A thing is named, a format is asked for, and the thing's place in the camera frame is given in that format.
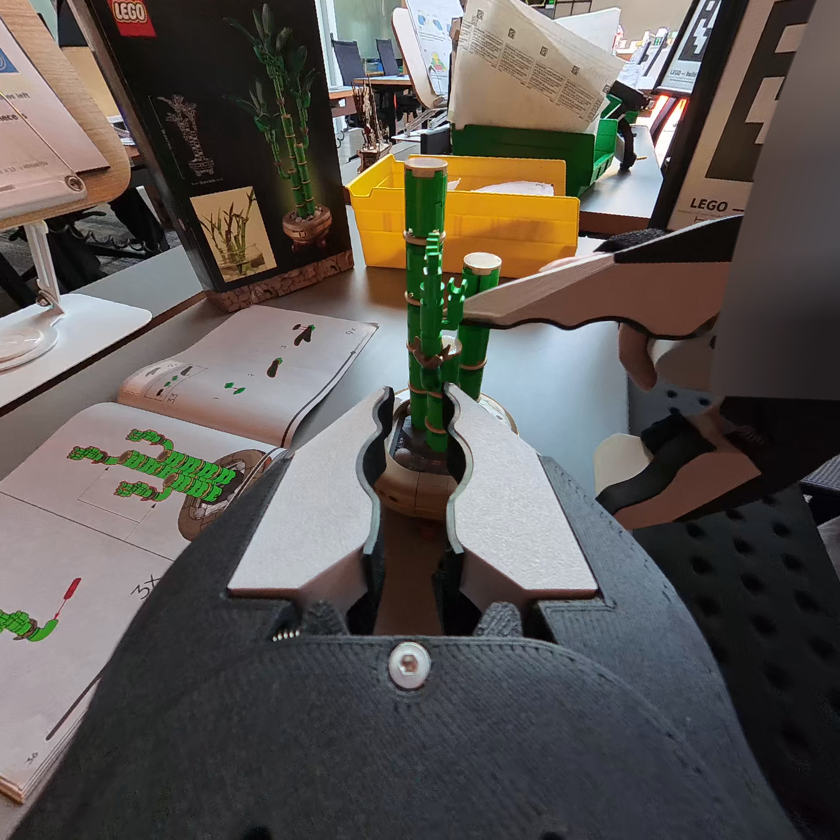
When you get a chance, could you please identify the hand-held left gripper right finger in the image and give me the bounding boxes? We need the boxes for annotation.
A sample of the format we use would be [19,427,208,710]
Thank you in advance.
[441,383,602,618]

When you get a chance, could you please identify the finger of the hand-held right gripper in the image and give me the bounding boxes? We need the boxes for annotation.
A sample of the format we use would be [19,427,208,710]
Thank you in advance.
[462,252,732,340]

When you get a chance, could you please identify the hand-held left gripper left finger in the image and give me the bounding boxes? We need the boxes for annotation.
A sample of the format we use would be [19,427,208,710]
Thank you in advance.
[226,386,395,619]

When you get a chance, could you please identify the green lego bamboo branch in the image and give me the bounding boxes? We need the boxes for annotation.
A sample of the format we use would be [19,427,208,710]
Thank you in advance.
[420,230,471,368]

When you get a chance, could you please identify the lego bamboo plant model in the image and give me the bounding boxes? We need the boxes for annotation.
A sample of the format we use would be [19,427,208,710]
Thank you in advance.
[374,156,519,524]

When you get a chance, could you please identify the lego instruction booklet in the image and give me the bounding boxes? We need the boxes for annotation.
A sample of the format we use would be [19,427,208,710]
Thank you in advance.
[0,305,379,805]

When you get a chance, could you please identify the black lego set box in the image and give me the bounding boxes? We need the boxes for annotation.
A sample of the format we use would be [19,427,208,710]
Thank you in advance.
[85,0,356,314]

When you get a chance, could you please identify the person's right hand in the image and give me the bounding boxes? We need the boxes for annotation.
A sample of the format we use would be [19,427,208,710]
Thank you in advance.
[617,325,660,392]

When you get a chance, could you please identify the yellow plastic bin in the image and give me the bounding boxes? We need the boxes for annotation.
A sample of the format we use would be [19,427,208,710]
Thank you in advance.
[346,154,582,277]

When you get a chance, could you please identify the black perforated pad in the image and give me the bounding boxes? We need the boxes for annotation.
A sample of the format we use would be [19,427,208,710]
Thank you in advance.
[633,486,840,840]

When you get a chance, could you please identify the green plastic bin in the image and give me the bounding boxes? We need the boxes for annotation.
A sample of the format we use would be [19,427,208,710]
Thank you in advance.
[449,95,622,198]

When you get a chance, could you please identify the black framed tag sign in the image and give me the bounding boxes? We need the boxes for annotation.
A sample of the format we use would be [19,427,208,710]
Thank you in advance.
[656,0,723,93]
[648,0,819,232]

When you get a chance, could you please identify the white printed paper sheets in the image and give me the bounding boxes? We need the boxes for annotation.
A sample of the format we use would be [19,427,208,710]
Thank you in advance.
[449,0,626,133]

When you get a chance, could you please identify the wooden model figure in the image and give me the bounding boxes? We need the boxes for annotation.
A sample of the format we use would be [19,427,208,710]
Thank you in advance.
[354,79,395,173]

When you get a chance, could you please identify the laminated white sheet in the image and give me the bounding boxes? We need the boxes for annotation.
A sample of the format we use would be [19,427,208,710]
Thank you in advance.
[0,16,111,207]

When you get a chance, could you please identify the black curved handle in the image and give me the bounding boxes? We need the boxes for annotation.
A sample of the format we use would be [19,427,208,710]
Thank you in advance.
[609,118,639,173]

